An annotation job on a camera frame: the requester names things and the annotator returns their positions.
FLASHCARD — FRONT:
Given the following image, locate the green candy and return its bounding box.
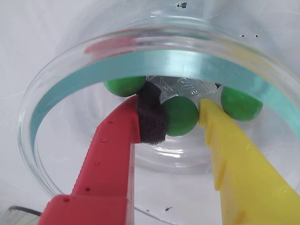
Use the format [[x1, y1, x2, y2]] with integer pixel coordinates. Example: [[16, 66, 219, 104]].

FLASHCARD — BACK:
[[104, 76, 147, 97], [161, 96, 200, 137], [220, 86, 263, 121]]

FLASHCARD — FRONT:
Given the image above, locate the glass bowl with green candies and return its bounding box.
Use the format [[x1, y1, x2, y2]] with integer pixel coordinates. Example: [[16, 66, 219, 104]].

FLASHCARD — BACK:
[[17, 14, 300, 223]]

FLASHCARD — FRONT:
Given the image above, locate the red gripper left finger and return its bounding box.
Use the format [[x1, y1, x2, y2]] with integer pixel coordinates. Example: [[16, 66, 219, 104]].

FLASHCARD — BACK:
[[37, 81, 168, 225]]

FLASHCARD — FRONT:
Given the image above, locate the white table cover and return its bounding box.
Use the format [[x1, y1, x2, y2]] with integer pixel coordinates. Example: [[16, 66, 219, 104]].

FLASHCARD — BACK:
[[0, 0, 300, 225]]

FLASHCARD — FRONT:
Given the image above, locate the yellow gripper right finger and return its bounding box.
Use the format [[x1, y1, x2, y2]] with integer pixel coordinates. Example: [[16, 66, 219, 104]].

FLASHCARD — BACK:
[[198, 98, 300, 225]]

